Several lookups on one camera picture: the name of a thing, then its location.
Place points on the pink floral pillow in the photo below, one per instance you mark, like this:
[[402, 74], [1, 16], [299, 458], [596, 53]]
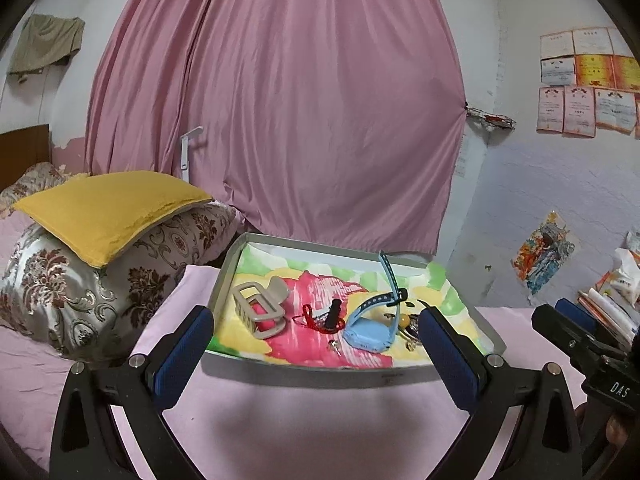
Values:
[[30, 182]]

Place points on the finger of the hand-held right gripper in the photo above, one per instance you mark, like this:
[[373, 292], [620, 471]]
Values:
[[565, 325]]

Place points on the small wall rack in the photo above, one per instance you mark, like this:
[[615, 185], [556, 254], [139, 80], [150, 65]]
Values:
[[492, 119]]

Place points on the yellow pillow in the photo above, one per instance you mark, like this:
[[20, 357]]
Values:
[[110, 215]]

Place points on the pink curtain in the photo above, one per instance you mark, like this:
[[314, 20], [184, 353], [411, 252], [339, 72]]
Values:
[[280, 110]]

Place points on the blue smartwatch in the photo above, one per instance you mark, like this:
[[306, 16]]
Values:
[[370, 335]]

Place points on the amber bead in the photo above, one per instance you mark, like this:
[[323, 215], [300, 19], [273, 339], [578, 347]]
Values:
[[404, 320]]

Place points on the silver brown floral pillow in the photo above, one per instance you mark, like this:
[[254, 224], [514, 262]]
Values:
[[125, 290]]

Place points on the group of wall certificates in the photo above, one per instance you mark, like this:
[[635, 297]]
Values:
[[585, 90]]

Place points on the beige hair claw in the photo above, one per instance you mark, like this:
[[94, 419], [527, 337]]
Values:
[[260, 317]]

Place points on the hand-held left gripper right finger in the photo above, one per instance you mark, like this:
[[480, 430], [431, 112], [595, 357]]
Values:
[[450, 360]]

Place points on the black small tube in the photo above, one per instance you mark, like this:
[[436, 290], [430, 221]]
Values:
[[332, 314]]

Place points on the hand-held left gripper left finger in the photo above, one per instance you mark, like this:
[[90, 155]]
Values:
[[185, 355]]

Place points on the pile of plastic bags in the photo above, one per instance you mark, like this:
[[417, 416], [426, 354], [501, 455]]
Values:
[[620, 280]]

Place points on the person's right hand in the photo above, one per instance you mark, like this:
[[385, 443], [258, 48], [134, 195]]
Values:
[[615, 430]]

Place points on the colourful wall poster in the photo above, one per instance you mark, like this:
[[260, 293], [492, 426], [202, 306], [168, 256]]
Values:
[[542, 255]]

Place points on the olive hanging cloth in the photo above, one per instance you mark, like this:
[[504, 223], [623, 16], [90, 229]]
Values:
[[47, 42]]

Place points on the white folding lamp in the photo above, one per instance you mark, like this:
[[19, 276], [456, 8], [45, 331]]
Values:
[[185, 155]]

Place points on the wooden headboard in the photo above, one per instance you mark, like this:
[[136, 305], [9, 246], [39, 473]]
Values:
[[25, 150]]

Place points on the grey shallow tray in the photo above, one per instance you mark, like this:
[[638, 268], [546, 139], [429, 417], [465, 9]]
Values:
[[220, 280]]

